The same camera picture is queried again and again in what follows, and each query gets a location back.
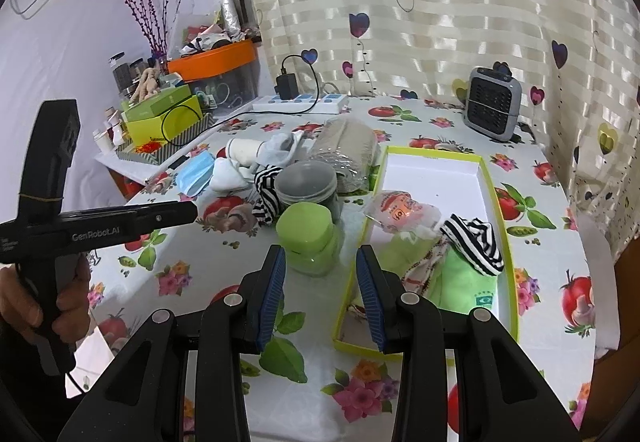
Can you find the green patterned cloth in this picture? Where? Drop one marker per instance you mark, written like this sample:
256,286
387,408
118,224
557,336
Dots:
413,258

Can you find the white power strip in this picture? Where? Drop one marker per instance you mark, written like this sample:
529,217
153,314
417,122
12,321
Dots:
331,104

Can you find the light green microfibre cloth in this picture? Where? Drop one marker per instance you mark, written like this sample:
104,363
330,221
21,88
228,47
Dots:
456,286

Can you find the clear bag of beige cloth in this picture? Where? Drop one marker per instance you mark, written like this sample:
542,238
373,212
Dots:
348,146

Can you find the green lid plastic jar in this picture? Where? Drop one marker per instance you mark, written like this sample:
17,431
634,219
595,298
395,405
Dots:
310,239

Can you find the chevron pattern tray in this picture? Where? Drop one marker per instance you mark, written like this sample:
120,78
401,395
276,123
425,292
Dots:
157,151

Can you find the vegetable print tablecloth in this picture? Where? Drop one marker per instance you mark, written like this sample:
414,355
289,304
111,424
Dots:
321,379

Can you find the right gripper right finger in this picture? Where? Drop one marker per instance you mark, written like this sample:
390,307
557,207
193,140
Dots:
501,394

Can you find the clear red printed packet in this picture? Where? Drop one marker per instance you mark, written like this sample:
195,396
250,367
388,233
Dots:
397,212

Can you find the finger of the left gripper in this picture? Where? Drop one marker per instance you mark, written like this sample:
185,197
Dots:
164,214

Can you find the white grey sock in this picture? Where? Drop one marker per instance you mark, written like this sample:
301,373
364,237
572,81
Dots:
280,150

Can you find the wooden jointed mannequin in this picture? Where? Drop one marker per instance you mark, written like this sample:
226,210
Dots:
148,85

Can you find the small grey fan heater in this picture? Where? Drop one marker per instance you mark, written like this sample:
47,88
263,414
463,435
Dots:
493,102

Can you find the black white striped cloth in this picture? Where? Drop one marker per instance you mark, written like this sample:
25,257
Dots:
475,240

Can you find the blue face masks stack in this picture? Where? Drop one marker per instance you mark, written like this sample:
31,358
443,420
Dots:
195,174

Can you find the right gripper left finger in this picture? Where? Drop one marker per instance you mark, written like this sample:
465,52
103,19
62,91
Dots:
140,396

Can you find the orange lid storage bin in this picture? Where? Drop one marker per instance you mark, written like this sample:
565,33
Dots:
223,79

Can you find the dark green flat box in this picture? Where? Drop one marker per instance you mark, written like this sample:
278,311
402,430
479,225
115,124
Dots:
157,104

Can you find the heart print curtain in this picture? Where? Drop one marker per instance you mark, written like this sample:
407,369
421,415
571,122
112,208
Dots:
577,62

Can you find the person's left hand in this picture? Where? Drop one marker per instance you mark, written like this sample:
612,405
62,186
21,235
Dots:
22,312

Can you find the black charger plug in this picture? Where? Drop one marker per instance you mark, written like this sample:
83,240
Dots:
286,86

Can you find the yellow green tissue box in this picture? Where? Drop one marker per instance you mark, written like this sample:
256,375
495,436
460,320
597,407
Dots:
168,125

